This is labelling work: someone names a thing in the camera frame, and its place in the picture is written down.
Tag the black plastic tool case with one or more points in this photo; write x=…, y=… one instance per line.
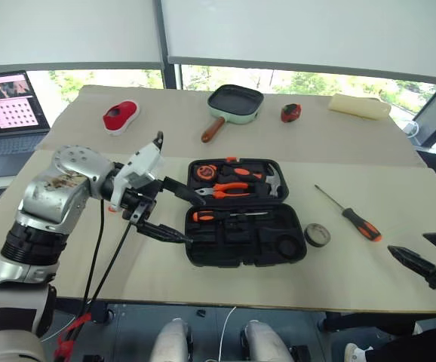
x=206, y=259

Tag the red white shoe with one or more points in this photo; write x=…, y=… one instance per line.
x=121, y=115

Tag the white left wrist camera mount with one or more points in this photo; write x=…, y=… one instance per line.
x=142, y=166

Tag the orange black screwdriver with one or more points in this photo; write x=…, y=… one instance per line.
x=203, y=215
x=365, y=226

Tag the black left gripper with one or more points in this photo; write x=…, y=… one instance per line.
x=139, y=207

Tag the beige table cover sheet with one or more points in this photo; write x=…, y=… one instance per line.
x=146, y=271
x=316, y=139

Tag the black electrical tape roll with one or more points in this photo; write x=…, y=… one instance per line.
x=307, y=235

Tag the black table leg foot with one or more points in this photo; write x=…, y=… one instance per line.
x=100, y=313

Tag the cream foam roll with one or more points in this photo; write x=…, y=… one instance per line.
x=357, y=107

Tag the small black clip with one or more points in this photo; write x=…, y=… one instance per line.
x=201, y=312

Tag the green square frying pan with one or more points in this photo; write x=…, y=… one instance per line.
x=237, y=100

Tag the steel claw hammer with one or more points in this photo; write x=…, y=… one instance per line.
x=274, y=183

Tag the white sneaker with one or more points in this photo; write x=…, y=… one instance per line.
x=354, y=353

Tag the open laptop computer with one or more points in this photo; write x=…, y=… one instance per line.
x=7, y=102

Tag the red black tape measure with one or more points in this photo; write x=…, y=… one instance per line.
x=290, y=113

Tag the white roller blind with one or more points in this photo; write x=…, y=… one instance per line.
x=63, y=30
x=308, y=30

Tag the orange black tape measure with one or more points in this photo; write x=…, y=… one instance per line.
x=206, y=171

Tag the grey rounded shape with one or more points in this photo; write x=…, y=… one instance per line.
x=265, y=341
x=171, y=339

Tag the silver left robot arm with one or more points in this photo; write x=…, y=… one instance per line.
x=52, y=192

